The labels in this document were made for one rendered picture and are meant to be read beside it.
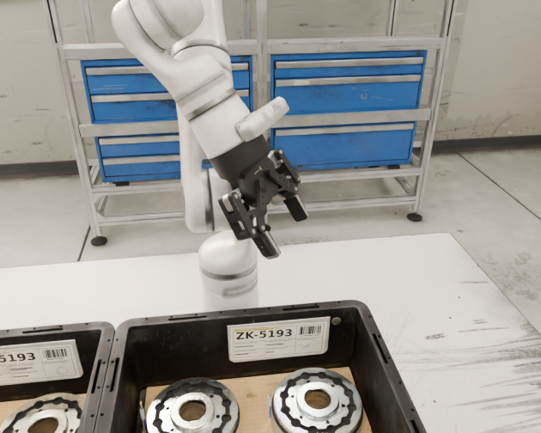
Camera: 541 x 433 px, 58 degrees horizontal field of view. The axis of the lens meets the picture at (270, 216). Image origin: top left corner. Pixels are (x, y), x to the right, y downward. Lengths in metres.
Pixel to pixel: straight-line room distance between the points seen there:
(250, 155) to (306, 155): 1.81
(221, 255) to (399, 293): 0.43
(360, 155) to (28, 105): 1.97
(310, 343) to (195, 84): 0.34
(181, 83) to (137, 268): 0.59
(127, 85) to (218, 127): 1.68
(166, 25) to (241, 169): 0.18
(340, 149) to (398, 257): 1.36
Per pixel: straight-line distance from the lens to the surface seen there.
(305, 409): 0.58
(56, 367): 0.65
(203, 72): 0.58
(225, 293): 0.75
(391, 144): 2.50
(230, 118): 0.58
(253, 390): 0.64
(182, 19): 0.59
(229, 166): 0.59
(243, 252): 0.71
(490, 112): 3.75
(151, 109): 2.27
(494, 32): 3.58
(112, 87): 2.25
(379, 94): 2.40
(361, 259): 1.10
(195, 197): 0.67
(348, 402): 0.60
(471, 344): 0.95
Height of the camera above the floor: 1.32
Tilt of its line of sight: 30 degrees down
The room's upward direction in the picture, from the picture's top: straight up
